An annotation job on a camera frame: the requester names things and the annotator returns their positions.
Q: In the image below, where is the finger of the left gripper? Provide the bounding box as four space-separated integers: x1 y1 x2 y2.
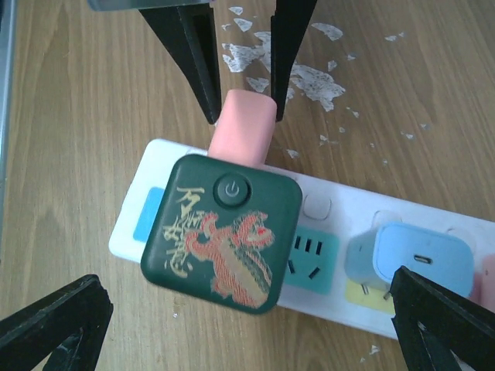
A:
270 0 317 122
140 2 222 124

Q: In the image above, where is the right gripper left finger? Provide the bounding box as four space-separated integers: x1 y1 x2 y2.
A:
1 274 114 370

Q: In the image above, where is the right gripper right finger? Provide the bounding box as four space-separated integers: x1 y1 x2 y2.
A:
390 266 494 370

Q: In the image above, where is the small pink plug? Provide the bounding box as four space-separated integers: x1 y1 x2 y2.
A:
207 89 277 168

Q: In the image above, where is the white power strip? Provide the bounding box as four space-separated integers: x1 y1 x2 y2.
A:
108 139 494 338

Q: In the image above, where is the large pink adapter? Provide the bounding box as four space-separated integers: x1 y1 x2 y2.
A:
480 254 495 312

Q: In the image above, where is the light blue usb charger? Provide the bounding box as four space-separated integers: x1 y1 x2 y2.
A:
344 222 475 298

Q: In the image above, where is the dark green square adapter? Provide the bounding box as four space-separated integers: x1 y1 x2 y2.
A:
140 154 302 315

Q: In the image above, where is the aluminium front rail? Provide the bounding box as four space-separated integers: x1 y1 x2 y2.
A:
0 0 18 226

